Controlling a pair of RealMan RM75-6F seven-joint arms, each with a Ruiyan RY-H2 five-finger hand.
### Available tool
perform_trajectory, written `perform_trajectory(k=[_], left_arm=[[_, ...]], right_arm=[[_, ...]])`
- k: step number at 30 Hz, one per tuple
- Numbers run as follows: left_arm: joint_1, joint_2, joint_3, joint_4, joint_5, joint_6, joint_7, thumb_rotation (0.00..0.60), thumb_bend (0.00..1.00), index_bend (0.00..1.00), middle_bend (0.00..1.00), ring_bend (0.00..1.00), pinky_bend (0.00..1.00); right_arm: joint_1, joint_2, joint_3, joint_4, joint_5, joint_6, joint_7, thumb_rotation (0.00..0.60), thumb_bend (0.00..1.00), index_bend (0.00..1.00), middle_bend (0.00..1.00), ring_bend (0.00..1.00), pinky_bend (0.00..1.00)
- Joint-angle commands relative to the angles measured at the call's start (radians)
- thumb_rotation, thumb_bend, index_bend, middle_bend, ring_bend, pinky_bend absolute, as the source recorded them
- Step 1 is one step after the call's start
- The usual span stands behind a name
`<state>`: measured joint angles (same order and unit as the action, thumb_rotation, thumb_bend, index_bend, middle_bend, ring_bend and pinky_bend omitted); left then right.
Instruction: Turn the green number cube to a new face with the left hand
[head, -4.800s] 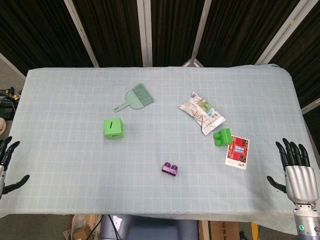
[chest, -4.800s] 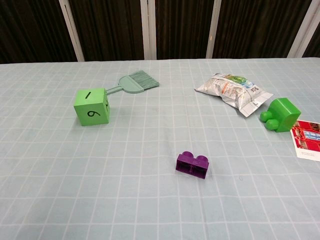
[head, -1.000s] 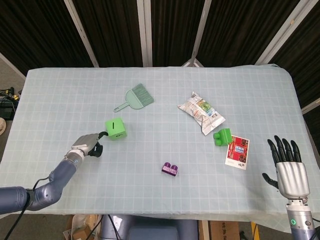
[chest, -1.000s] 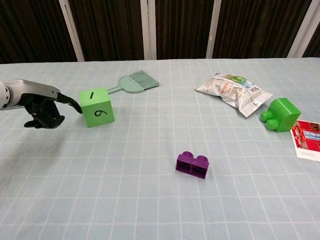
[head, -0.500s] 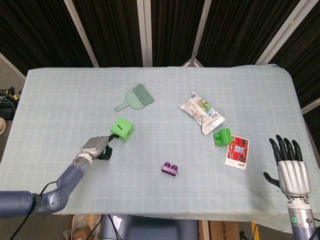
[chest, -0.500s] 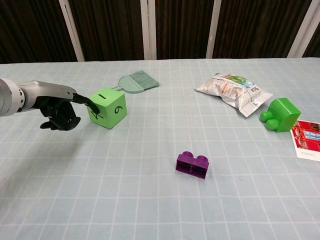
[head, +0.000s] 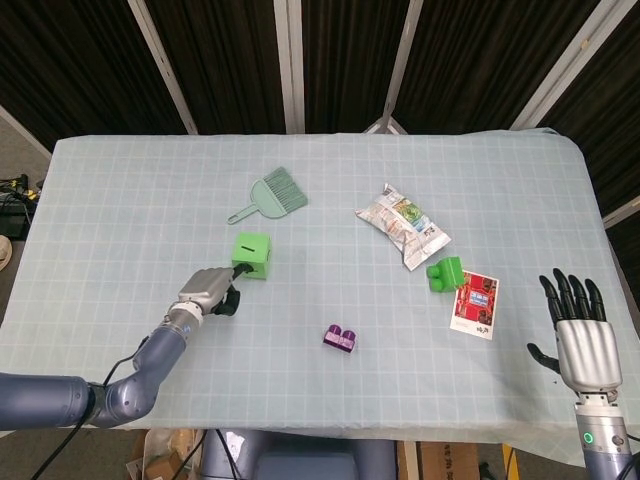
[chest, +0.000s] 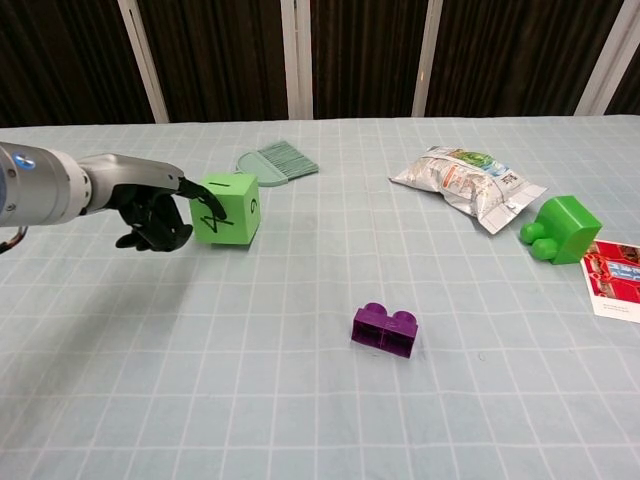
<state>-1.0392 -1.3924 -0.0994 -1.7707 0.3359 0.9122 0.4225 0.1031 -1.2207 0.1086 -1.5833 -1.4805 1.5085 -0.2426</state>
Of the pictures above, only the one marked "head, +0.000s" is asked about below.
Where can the red and white card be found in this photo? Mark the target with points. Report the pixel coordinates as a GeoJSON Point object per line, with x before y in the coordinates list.
{"type": "Point", "coordinates": [475, 305]}

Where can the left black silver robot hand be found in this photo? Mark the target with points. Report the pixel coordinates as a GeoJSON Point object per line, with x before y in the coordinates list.
{"type": "Point", "coordinates": [207, 285]}

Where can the cardboard and paper clutter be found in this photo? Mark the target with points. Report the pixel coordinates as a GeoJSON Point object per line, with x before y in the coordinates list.
{"type": "Point", "coordinates": [160, 455]}

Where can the green toy building block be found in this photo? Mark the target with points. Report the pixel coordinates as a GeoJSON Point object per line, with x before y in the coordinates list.
{"type": "Point", "coordinates": [447, 274]}

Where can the beige round hat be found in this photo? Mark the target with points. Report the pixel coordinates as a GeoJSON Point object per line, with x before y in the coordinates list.
{"type": "Point", "coordinates": [4, 250]}

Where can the white partition frame post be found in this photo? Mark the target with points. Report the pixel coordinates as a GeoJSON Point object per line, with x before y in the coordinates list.
{"type": "Point", "coordinates": [290, 65]}
{"type": "Point", "coordinates": [397, 75]}
{"type": "Point", "coordinates": [165, 65]}
{"type": "Point", "coordinates": [560, 70]}

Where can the purple toy building block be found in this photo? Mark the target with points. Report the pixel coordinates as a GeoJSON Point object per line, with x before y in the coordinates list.
{"type": "Point", "coordinates": [341, 339]}

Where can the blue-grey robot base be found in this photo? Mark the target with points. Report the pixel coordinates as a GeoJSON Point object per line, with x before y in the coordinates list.
{"type": "Point", "coordinates": [300, 455]}

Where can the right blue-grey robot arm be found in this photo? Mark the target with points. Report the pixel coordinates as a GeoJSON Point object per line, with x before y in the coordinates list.
{"type": "Point", "coordinates": [602, 440]}

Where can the green cube with slot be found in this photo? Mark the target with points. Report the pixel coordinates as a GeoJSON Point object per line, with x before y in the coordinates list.
{"type": "Point", "coordinates": [255, 252]}

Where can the light blue checked tablecloth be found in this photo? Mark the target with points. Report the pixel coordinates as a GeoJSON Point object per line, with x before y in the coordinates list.
{"type": "Point", "coordinates": [350, 390]}

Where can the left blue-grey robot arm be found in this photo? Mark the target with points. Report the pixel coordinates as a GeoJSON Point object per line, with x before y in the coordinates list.
{"type": "Point", "coordinates": [125, 390]}

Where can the silver crumpled snack bag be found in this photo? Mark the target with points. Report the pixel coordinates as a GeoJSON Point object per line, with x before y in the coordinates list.
{"type": "Point", "coordinates": [402, 225]}

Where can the mint green hand brush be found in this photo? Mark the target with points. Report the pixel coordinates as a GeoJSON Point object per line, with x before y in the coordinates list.
{"type": "Point", "coordinates": [272, 197]}

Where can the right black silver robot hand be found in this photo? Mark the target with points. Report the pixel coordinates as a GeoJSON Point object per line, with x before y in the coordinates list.
{"type": "Point", "coordinates": [587, 355]}

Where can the brown cardboard box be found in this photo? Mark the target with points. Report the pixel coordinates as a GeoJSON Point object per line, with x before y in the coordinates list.
{"type": "Point", "coordinates": [447, 462]}

